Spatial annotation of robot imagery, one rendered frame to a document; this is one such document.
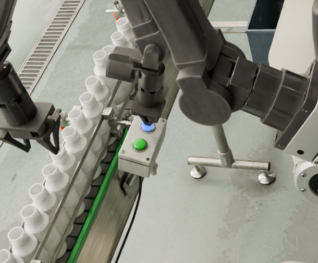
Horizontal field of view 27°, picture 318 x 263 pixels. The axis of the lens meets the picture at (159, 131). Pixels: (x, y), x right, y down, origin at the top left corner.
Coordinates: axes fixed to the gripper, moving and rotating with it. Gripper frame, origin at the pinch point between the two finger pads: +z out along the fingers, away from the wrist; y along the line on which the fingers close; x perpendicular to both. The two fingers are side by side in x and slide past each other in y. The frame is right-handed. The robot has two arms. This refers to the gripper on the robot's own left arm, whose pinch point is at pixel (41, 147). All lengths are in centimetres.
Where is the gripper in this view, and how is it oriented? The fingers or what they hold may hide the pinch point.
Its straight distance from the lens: 123.7
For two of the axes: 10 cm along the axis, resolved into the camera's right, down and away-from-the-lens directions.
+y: 9.2, 0.6, -3.9
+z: 2.6, 6.6, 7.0
